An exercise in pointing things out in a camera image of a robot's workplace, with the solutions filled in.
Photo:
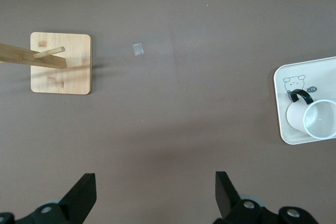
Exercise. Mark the wooden mug stand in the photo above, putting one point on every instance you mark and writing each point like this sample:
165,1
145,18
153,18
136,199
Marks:
73,77

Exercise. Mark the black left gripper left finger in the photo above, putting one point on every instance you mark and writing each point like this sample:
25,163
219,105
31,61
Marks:
76,203

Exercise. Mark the small clear tape piece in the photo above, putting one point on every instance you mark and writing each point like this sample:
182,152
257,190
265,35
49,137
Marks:
138,49

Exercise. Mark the white rabbit print tray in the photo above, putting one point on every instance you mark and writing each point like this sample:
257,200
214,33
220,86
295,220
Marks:
323,72

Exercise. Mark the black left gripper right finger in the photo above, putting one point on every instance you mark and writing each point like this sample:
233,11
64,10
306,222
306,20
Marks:
228,200

